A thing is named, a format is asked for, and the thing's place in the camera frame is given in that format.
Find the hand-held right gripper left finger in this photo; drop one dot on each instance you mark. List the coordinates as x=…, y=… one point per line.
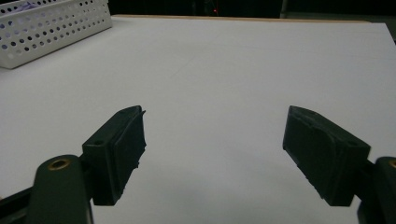
x=115, y=155

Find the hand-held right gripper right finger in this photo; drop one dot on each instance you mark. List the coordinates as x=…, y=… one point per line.
x=323, y=155

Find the white perforated plastic basket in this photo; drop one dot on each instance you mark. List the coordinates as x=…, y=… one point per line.
x=46, y=34

